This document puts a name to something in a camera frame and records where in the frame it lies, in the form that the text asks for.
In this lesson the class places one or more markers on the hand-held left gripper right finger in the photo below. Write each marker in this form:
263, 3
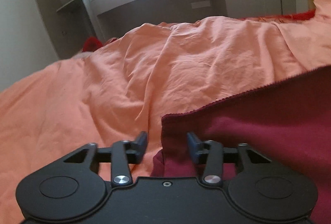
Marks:
192, 145

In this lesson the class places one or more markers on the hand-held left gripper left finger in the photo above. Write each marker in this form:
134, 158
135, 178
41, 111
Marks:
141, 142

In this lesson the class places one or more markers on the maroon long-sleeve shirt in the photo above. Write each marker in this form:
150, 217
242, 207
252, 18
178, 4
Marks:
258, 131

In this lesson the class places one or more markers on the orange duvet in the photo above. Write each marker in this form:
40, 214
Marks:
129, 79

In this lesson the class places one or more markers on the red object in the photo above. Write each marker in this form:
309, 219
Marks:
91, 43

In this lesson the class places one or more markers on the open grey wardrobe cabinet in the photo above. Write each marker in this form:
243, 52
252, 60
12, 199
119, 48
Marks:
57, 7

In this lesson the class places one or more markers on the red cloth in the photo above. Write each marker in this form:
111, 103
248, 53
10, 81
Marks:
289, 17

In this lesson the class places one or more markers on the orange pillow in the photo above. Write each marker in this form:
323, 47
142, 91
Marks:
323, 7

